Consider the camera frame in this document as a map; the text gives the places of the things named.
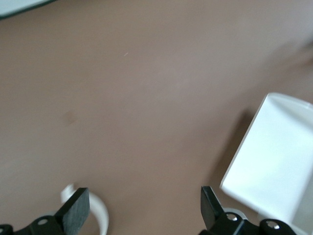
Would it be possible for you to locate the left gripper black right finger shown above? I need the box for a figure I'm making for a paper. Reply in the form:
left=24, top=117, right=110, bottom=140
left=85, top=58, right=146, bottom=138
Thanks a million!
left=199, top=186, right=298, bottom=235

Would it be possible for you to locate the white semicircular plastic clamp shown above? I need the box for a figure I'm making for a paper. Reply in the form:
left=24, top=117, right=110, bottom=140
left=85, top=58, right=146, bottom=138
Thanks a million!
left=60, top=183, right=110, bottom=235

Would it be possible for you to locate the white plastic drawer box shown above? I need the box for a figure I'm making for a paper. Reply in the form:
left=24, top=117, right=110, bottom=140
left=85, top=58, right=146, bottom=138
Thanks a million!
left=219, top=92, right=313, bottom=235

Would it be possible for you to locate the white board with dark edge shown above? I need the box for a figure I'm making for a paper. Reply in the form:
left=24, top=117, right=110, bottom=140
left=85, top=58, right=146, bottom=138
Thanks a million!
left=0, top=0, right=56, bottom=21

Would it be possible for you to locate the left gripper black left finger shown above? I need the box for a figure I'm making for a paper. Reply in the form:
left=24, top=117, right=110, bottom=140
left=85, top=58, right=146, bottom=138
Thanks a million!
left=0, top=188, right=91, bottom=235

